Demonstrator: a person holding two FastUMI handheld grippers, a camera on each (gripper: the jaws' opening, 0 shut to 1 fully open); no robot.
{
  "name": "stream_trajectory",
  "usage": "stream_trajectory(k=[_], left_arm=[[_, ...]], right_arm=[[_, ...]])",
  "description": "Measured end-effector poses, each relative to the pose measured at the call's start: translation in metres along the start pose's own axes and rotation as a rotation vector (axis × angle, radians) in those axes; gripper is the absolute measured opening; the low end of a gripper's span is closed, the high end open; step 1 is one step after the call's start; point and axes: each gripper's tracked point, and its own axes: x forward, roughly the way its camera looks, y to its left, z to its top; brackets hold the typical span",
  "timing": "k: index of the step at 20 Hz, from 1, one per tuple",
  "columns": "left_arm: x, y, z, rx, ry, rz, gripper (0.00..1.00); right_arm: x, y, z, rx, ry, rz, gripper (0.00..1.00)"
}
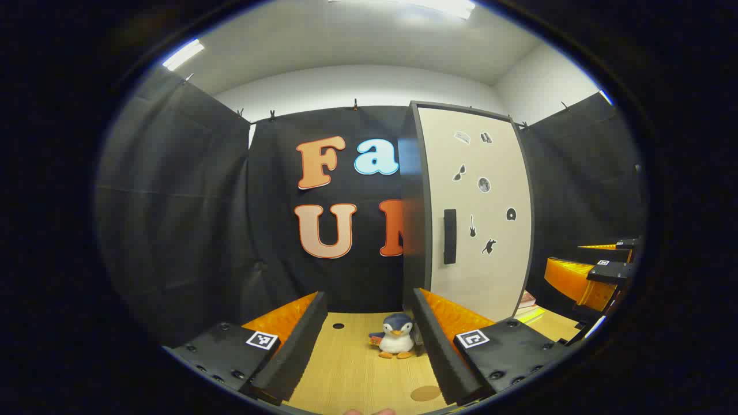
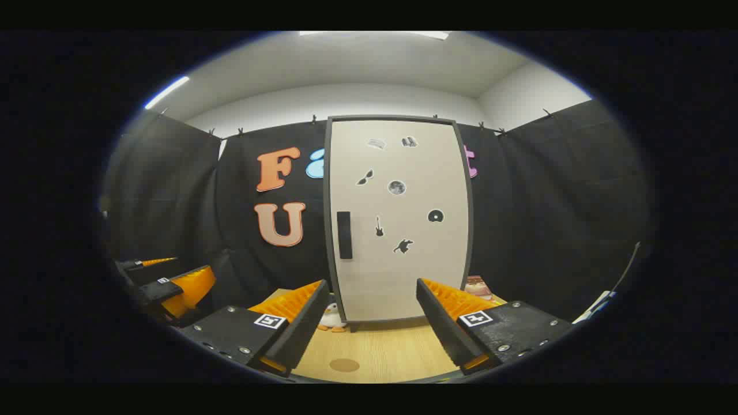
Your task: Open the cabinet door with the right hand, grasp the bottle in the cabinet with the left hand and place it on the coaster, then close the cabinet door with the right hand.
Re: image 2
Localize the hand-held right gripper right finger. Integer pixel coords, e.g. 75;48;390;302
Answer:
416;278;573;375

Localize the thin black cable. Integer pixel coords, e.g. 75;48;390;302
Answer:
610;241;642;296

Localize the penguin plush toy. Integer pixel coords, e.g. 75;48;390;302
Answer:
318;294;348;333

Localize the white flat object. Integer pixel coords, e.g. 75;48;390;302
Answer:
572;290;617;325

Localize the brown cover book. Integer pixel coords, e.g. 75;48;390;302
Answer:
464;276;495;301

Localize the grey cabinet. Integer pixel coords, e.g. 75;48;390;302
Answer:
323;114;475;334

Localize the black backdrop cloth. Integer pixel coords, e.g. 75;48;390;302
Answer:
101;99;655;323

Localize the black cabinet door handle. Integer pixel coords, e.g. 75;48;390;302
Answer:
337;211;353;260

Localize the white cabinet door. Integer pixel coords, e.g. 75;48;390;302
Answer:
330;118;469;323

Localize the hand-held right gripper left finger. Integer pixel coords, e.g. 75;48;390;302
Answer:
178;279;330;379

